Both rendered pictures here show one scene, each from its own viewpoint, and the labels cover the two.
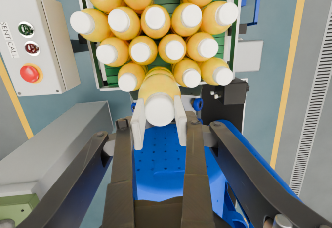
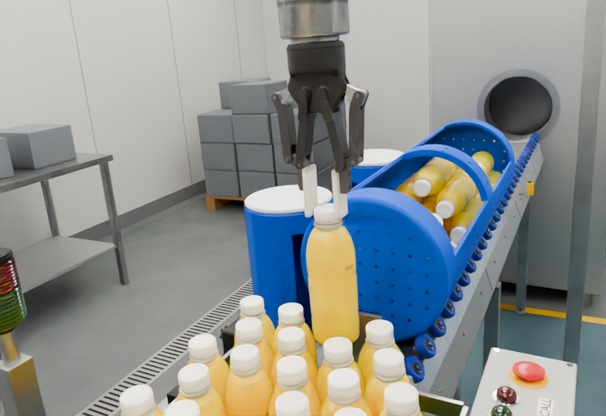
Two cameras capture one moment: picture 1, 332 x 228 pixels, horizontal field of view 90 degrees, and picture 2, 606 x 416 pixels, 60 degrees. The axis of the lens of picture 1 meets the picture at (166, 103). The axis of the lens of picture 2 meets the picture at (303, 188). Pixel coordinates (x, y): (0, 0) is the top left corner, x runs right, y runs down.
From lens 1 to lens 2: 0.63 m
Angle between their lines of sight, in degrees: 56
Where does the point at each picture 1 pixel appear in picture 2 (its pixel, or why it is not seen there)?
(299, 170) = (206, 324)
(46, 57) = (488, 383)
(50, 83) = (503, 359)
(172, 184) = (369, 208)
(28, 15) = not seen: outside the picture
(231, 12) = (197, 340)
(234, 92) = not seen: hidden behind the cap
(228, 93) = not seen: hidden behind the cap
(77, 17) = (400, 397)
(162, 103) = (320, 210)
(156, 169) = (387, 235)
